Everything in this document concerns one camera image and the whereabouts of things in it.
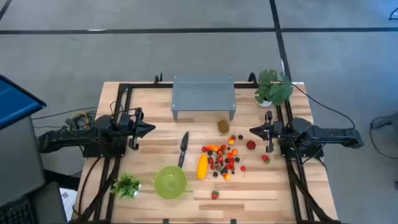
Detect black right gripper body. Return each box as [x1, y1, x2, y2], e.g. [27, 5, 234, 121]
[264, 110, 285, 154]

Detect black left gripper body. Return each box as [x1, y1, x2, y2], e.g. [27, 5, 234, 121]
[118, 107, 144, 151]

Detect green plastic colander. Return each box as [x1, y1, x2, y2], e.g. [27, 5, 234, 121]
[151, 165, 188, 200]

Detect brown toy kiwi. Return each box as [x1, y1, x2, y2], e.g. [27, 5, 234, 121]
[217, 119, 231, 135]

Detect potted monstera plant white pot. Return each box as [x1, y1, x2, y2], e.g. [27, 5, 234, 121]
[254, 69, 294, 108]

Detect black kitchen knife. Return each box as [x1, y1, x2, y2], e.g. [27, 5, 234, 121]
[177, 131, 190, 169]

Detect small green leafy plant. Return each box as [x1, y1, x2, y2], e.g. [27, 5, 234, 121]
[110, 172, 142, 200]

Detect grey perforated metal shelf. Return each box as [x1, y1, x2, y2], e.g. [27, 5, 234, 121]
[171, 74, 236, 121]

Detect yellow toy squash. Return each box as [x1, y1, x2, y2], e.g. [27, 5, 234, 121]
[197, 153, 209, 180]

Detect white paper sheet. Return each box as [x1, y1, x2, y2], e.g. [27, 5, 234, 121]
[58, 187, 78, 220]

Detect blue screen monitor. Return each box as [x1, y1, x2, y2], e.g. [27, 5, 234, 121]
[0, 74, 47, 131]

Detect black keyboard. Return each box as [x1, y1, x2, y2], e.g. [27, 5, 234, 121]
[0, 197, 35, 224]

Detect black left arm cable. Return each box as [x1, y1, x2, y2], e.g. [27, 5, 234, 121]
[108, 100, 144, 118]

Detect black aluminium rig frame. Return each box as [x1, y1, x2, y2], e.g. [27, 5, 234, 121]
[72, 81, 343, 224]

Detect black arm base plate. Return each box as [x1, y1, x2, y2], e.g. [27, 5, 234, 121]
[279, 133, 325, 159]
[82, 136, 127, 159]

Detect yellow cable bundle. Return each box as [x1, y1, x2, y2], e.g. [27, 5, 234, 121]
[66, 111, 96, 132]

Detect long black rig cable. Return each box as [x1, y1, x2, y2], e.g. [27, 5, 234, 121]
[291, 83, 357, 129]

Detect black floor cable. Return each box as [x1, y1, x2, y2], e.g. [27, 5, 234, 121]
[32, 106, 99, 129]
[369, 115, 398, 160]

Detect thick black hose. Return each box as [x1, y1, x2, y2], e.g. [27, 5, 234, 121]
[76, 156, 103, 218]

